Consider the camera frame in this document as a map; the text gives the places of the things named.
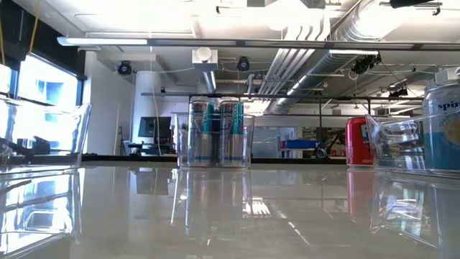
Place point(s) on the white ceiling duct box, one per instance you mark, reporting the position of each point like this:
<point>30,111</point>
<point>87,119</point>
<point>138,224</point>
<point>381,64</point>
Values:
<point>205,59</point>

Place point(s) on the small black box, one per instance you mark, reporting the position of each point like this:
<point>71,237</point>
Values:
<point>41,145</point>

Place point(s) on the black hanging ceiling device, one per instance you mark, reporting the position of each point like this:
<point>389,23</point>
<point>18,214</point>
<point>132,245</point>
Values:
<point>364,64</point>

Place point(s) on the white ceiling pipes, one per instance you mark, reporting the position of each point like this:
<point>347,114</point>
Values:
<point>284,68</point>

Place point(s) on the red Fanta soda can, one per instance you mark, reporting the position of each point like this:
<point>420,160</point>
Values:
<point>357,144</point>

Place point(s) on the black ceiling camera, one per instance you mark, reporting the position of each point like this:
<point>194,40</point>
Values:
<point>243,64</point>
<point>124,68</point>

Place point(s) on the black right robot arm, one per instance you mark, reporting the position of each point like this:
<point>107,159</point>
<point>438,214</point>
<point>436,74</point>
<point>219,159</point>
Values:
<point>411,3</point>

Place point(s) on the ceiling track fixture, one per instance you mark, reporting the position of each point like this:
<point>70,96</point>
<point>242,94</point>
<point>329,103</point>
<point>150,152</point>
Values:
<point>384,4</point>

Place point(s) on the Spindrift lemon soda can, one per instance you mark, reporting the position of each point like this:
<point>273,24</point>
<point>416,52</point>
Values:
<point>443,144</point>

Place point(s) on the bright window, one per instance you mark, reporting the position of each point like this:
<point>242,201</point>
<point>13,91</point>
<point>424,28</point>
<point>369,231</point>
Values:
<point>46,82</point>

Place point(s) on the black table edge frame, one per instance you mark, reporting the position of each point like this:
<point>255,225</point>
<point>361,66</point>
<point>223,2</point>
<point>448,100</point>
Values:
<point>125,158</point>

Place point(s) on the long overhead frame beam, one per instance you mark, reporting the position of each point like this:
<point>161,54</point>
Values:
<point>251,44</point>

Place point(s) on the clear plastic bin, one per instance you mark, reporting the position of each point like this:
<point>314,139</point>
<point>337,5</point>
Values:
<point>79,136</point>
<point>248,144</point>
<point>395,151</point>

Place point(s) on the dark computer monitor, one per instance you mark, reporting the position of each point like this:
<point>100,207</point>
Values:
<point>154,126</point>

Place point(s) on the dark office desk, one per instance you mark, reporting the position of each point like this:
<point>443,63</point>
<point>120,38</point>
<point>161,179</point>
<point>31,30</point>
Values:
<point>151,145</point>

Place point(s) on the white box fixture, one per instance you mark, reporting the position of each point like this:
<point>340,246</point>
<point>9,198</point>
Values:
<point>447,75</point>

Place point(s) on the blue plastic crate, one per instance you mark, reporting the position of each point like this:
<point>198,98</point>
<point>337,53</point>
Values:
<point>300,144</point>

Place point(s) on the silver ventilation duct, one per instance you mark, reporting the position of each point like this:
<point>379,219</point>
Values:
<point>323,64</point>

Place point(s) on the black ceiling spotlight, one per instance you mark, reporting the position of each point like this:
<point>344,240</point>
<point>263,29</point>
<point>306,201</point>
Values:
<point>398,92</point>

